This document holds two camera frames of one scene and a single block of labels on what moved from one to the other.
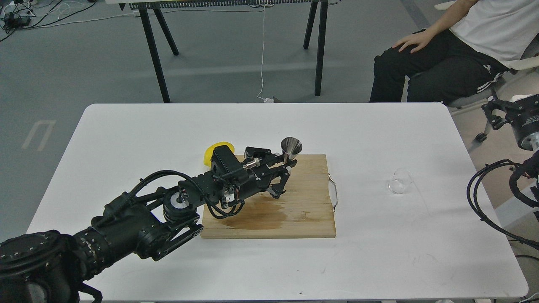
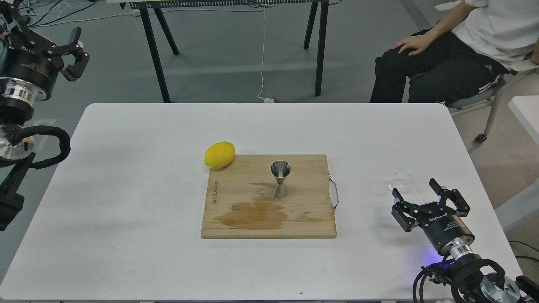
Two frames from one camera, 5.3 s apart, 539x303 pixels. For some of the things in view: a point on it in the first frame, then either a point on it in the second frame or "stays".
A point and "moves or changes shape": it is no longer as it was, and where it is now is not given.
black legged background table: [318, 7] stays
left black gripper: [234, 182] to [29, 66]
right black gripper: [524, 116] to [443, 224]
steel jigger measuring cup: [291, 146] moves or changes shape
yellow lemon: [208, 155] stays
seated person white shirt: [464, 56] stays
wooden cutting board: [304, 210] stays
